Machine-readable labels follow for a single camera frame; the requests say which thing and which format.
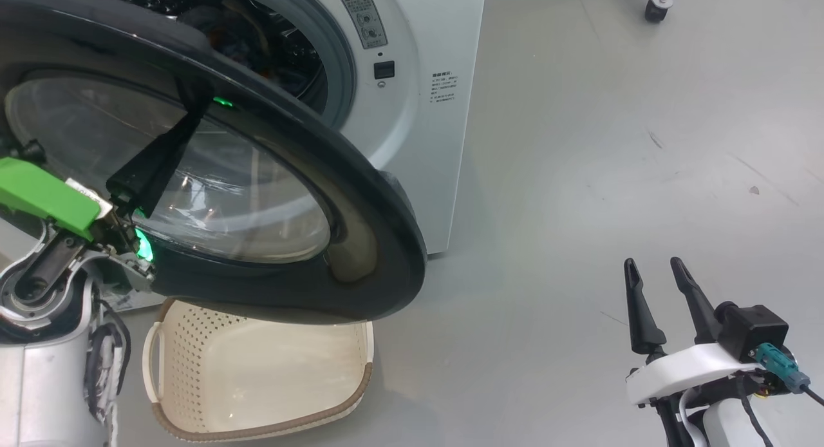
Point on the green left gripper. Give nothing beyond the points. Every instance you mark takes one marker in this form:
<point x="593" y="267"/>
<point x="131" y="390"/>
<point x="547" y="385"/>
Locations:
<point x="45" y="192"/>

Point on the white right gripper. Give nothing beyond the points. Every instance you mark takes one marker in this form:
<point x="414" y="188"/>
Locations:
<point x="676" y="373"/>

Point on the blue and cream cartoon garment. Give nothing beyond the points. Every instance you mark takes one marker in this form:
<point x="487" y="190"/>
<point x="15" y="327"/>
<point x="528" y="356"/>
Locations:
<point x="244" y="35"/>

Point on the black round glass washer door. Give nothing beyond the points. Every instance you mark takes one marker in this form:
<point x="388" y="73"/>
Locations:
<point x="360" y="196"/>

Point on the grey rubber door gasket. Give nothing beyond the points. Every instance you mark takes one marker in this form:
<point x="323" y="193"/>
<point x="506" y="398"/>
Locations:
<point x="338" y="67"/>

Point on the black object edge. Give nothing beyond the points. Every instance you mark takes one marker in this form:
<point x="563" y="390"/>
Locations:
<point x="384" y="69"/>

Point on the white front-load washing machine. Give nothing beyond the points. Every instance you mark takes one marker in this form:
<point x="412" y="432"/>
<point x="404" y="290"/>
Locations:
<point x="438" y="163"/>

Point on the cream perforated laundry basket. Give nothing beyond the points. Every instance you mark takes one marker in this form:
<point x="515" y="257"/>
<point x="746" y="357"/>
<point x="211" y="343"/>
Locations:
<point x="257" y="382"/>

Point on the grey warning label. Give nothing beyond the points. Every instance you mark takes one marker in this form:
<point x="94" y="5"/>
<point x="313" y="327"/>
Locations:
<point x="360" y="15"/>

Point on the black instruction text label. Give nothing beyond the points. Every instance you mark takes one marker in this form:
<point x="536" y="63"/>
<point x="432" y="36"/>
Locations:
<point x="445" y="87"/>

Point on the metal partition leg with caster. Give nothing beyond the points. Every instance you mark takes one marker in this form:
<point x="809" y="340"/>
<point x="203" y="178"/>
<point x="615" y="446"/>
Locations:
<point x="656" y="2"/>

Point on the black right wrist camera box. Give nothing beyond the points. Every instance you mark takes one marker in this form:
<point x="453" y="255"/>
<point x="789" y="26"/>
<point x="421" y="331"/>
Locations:
<point x="753" y="331"/>

